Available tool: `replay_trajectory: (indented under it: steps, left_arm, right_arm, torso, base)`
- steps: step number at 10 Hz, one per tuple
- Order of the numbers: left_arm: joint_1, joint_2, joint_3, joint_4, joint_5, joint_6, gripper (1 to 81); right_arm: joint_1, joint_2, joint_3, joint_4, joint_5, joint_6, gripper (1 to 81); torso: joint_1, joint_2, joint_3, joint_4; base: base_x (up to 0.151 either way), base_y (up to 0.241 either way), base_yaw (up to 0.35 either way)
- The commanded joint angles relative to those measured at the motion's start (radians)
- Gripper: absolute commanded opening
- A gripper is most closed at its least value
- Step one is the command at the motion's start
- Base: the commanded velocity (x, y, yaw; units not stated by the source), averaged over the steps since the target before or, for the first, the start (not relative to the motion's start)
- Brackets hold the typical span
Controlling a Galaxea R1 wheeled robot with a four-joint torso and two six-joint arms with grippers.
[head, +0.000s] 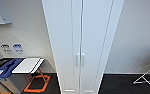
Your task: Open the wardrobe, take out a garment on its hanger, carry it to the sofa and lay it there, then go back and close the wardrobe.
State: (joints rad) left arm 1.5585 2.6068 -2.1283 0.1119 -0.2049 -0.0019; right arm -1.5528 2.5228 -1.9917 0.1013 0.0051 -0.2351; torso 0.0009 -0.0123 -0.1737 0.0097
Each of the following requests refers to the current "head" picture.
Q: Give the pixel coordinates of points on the white wardrobe door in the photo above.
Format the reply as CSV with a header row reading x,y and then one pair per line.
x,y
92,40
62,40

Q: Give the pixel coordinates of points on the white wardrobe carcass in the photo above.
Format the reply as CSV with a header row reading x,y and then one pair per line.
x,y
113,26

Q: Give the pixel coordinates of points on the blue printed wall sign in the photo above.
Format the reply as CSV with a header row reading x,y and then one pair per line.
x,y
18,48

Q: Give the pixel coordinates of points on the white wall sign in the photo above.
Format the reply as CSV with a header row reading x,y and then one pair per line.
x,y
6,49

